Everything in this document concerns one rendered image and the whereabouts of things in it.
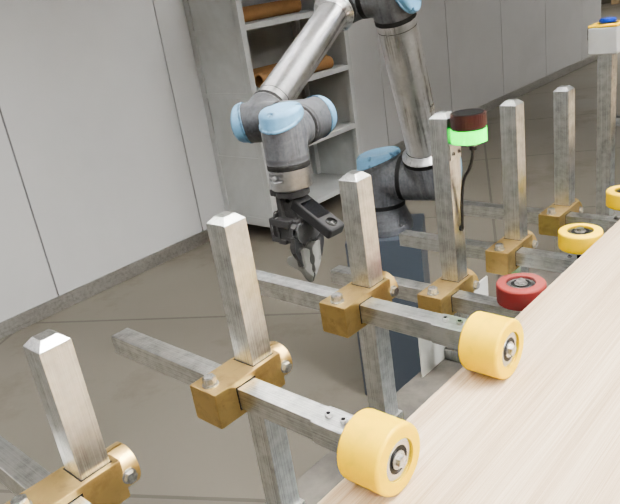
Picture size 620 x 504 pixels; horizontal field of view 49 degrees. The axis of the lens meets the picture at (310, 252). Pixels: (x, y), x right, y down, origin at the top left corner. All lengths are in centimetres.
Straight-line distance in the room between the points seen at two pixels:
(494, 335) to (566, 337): 17
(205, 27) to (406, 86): 225
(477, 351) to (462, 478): 18
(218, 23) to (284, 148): 268
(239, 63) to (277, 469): 314
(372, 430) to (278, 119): 76
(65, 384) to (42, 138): 300
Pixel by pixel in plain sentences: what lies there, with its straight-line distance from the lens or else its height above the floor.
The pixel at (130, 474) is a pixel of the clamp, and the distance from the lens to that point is 79.
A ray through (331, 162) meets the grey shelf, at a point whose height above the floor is 22.
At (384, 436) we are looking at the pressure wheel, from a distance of 71.
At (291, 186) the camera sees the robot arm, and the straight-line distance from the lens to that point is 136.
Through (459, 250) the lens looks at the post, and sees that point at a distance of 125.
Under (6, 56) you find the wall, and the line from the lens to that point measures 362.
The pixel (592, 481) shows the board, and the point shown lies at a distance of 78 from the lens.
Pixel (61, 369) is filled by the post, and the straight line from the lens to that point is 72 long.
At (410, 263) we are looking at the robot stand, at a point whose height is 52.
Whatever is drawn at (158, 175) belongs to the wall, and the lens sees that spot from 404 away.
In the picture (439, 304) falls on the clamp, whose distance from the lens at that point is 121.
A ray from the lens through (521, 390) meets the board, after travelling 91.
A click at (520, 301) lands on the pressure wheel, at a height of 89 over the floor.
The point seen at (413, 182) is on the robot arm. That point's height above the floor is 79.
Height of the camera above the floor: 141
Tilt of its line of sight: 22 degrees down
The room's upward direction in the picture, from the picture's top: 9 degrees counter-clockwise
